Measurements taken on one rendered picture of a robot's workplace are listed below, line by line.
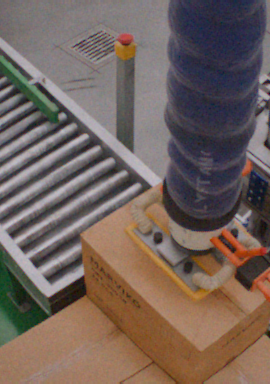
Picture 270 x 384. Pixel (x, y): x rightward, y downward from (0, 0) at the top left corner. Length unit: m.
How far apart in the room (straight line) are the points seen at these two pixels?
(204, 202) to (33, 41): 2.94
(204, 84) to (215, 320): 0.89
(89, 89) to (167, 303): 2.21
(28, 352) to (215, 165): 1.16
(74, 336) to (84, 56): 2.30
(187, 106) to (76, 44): 2.98
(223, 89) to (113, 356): 1.30
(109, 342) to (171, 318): 0.46
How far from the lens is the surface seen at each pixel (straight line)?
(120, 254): 2.32
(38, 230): 2.88
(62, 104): 3.28
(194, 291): 2.09
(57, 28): 4.75
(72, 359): 2.56
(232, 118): 1.64
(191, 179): 1.83
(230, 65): 1.52
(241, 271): 1.99
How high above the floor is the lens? 2.87
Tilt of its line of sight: 51 degrees down
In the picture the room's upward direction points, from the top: 1 degrees clockwise
